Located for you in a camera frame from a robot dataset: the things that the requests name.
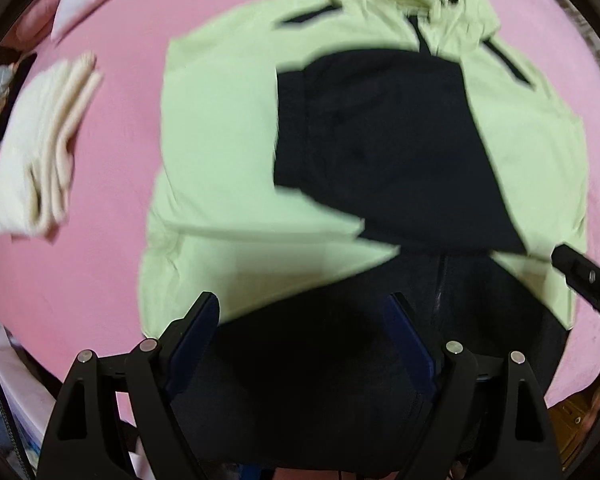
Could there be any light green black hoodie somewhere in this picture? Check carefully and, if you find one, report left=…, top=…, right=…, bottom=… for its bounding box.
left=138, top=0, right=588, bottom=448

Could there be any folded cream garment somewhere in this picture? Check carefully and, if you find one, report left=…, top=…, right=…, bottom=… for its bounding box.
left=0, top=51, right=102, bottom=237

